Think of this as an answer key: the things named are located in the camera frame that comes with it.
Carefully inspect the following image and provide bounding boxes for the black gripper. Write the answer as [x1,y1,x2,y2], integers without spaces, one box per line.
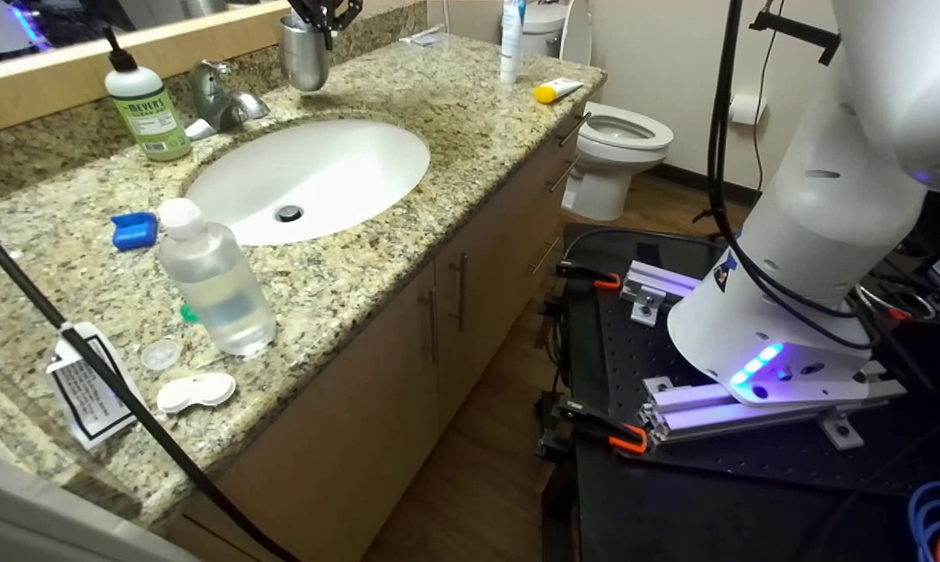
[285,0,370,54]

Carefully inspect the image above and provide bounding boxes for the silver toothbrush holder cup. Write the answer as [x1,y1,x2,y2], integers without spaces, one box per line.
[278,11,334,93]

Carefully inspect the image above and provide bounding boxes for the clear plastic wrapper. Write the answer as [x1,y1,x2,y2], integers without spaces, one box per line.
[396,23,452,54]

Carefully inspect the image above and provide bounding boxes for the chrome faucet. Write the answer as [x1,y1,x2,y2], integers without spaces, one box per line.
[183,57,274,145]

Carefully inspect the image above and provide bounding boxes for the white oval sink basin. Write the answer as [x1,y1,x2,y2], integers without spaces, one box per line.
[177,116,439,249]

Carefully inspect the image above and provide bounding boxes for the green label soap pump bottle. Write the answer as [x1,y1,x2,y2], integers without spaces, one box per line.
[99,25,197,167]

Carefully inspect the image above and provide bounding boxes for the tall white tube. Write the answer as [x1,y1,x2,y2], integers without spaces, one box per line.
[493,0,531,88]

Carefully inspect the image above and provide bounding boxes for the white tube with yellow cap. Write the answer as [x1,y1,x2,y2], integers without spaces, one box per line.
[531,75,592,111]

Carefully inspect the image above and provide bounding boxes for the wood framed mirror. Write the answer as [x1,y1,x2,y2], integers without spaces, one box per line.
[0,0,297,145]

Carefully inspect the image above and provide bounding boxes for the blue bottle cap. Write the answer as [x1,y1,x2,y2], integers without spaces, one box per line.
[107,211,162,257]

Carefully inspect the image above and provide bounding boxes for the clear plastic water bottle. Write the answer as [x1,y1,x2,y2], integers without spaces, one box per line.
[152,195,282,364]

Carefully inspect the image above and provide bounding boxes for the white toilet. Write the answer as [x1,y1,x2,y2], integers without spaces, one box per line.
[519,5,678,225]

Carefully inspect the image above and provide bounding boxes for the clear round lid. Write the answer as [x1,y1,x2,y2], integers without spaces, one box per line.
[137,339,184,377]

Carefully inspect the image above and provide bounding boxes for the orange and black clamp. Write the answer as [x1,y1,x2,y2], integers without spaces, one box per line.
[533,396,656,463]
[553,261,628,300]

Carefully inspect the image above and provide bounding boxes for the light wood vanity cabinet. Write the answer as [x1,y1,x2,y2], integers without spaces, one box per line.
[161,106,587,562]

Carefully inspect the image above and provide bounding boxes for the toilet paper roll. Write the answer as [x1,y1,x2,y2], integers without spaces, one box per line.
[724,92,770,131]

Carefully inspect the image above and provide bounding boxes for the black robot table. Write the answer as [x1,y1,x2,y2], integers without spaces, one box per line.
[533,222,940,562]

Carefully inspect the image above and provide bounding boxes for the metal cabinet door handle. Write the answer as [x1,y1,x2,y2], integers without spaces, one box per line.
[417,287,445,368]
[448,247,474,339]

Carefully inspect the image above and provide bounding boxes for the black power cable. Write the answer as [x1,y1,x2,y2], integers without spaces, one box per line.
[0,211,304,562]

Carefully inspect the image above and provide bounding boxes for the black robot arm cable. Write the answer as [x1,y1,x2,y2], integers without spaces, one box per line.
[703,0,882,354]

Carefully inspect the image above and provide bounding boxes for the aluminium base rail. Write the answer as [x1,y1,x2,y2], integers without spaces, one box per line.
[619,257,706,331]
[636,367,910,453]

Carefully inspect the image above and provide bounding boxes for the white cable warning tag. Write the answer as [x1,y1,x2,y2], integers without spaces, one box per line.
[45,320,144,453]

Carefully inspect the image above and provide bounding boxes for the black cable bracket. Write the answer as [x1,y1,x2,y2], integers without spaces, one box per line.
[746,7,847,69]

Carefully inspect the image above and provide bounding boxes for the blue cable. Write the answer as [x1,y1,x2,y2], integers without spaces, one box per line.
[904,478,940,562]

